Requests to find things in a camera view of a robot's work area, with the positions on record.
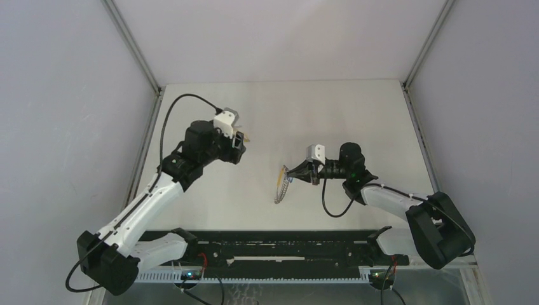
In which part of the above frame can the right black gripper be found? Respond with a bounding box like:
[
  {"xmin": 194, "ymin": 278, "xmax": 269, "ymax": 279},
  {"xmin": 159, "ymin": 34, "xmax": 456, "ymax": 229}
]
[{"xmin": 287, "ymin": 158, "xmax": 350, "ymax": 186}]

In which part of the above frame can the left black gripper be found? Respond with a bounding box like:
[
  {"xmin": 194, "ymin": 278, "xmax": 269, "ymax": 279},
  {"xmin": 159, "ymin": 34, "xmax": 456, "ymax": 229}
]
[{"xmin": 200, "ymin": 124, "xmax": 245, "ymax": 166}]

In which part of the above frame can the metal chain keyring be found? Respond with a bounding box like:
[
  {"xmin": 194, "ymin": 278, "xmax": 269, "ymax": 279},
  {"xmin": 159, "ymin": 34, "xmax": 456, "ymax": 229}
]
[{"xmin": 274, "ymin": 165, "xmax": 291, "ymax": 204}]

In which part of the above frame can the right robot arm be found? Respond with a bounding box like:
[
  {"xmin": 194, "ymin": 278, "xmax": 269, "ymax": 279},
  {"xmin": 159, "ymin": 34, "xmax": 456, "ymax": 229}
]
[{"xmin": 274, "ymin": 142, "xmax": 476, "ymax": 269}]

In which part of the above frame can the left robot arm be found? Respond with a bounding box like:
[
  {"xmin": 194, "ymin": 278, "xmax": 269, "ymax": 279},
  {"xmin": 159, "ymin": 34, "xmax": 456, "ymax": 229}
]
[{"xmin": 75, "ymin": 119, "xmax": 246, "ymax": 296}]

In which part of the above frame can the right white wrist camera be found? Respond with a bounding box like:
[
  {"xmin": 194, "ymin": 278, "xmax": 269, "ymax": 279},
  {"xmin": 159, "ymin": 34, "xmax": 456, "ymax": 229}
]
[{"xmin": 306, "ymin": 144, "xmax": 326, "ymax": 165}]

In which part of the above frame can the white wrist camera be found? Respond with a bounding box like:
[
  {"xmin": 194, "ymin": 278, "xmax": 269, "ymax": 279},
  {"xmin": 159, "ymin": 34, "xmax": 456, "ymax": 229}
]
[
  {"xmin": 306, "ymin": 144, "xmax": 326, "ymax": 165},
  {"xmin": 213, "ymin": 107, "xmax": 239, "ymax": 139}
]

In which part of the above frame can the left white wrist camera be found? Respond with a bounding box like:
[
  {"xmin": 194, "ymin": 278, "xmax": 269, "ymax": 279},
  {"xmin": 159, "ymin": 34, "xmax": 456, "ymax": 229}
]
[{"xmin": 213, "ymin": 107, "xmax": 239, "ymax": 139}]

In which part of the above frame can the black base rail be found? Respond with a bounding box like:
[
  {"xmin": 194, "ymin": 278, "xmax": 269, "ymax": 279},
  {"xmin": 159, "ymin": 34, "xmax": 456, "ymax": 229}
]
[{"xmin": 163, "ymin": 229, "xmax": 410, "ymax": 275}]

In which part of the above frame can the white toothed cable strip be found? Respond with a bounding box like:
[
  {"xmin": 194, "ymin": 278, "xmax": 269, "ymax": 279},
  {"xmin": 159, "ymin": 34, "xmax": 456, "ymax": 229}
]
[{"xmin": 135, "ymin": 268, "xmax": 372, "ymax": 284}]

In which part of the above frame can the left aluminium frame post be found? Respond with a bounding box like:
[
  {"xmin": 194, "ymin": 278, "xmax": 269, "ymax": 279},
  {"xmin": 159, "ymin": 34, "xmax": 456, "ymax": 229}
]
[{"xmin": 101, "ymin": 0, "xmax": 162, "ymax": 207}]

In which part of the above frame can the aluminium frame post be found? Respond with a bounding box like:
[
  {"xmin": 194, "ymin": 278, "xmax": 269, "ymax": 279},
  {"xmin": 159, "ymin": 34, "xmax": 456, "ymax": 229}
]
[
  {"xmin": 400, "ymin": 0, "xmax": 458, "ymax": 192},
  {"xmin": 101, "ymin": 0, "xmax": 162, "ymax": 207}
]

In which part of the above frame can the left black camera cable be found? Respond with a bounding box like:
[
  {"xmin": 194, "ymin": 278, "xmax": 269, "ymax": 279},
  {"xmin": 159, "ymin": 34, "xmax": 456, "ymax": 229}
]
[{"xmin": 64, "ymin": 93, "xmax": 223, "ymax": 294}]

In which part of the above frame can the right aluminium frame post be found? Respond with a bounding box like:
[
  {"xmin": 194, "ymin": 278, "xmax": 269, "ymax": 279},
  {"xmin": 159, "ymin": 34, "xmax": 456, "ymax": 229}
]
[{"xmin": 400, "ymin": 0, "xmax": 458, "ymax": 192}]

